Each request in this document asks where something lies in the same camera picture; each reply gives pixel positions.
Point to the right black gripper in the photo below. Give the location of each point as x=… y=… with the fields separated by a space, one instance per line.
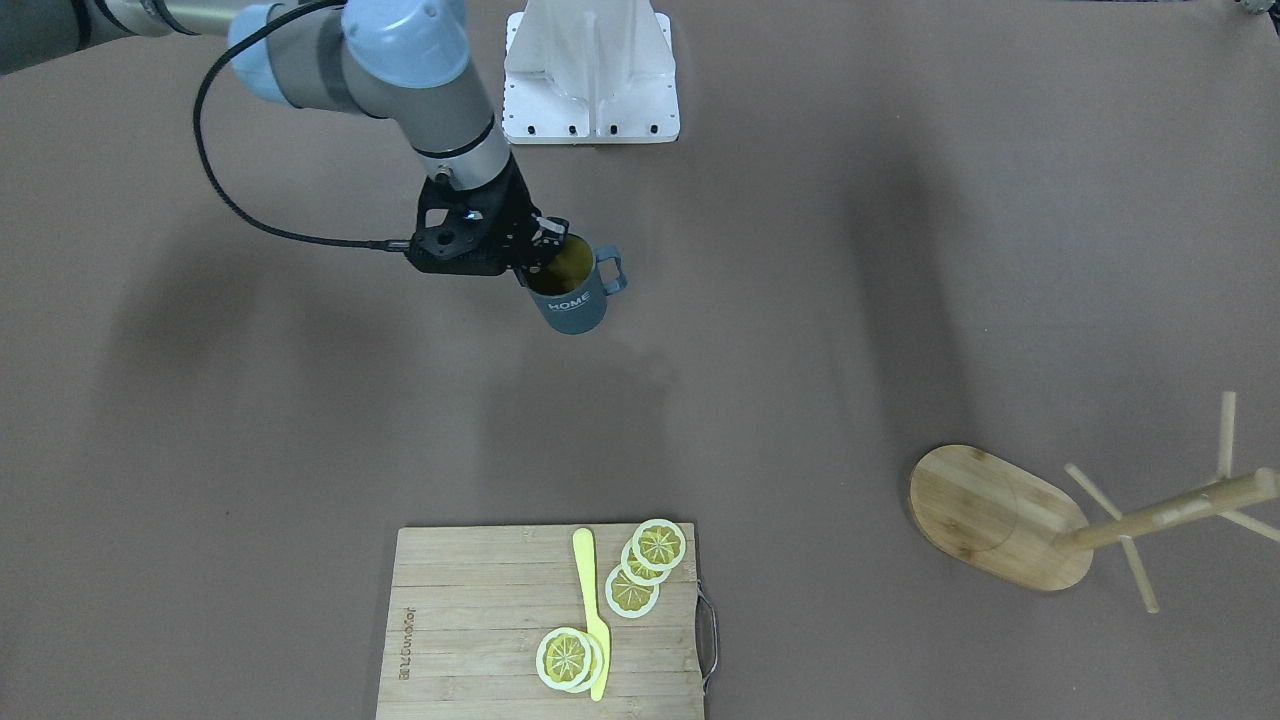
x=515 y=218

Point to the blue-grey mug yellow inside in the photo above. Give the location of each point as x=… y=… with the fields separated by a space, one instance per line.
x=574 y=289

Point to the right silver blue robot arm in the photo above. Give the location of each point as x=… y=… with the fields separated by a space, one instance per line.
x=405 y=61

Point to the wooden cup rack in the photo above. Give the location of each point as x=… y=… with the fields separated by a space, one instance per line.
x=984 y=511

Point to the yellow plastic knife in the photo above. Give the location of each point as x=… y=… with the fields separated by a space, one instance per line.
x=584 y=554

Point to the lemon slice top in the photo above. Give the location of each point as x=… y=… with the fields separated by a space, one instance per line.
x=659 y=544

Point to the lemon slice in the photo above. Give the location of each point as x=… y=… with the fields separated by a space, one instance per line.
x=597 y=656
x=627 y=598
x=562 y=659
x=659 y=544
x=637 y=572

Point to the lemon slice middle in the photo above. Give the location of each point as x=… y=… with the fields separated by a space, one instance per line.
x=637 y=572

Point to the lemon slice lower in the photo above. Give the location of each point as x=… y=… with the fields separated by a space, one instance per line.
x=627 y=598

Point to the bamboo cutting board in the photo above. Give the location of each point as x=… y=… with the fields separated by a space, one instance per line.
x=468 y=607

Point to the lemon slice behind front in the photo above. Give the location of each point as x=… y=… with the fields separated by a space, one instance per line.
x=597 y=656

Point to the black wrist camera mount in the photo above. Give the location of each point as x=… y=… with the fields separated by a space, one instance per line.
x=459 y=232

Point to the white pedestal column base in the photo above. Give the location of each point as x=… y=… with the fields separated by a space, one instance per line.
x=589 y=73

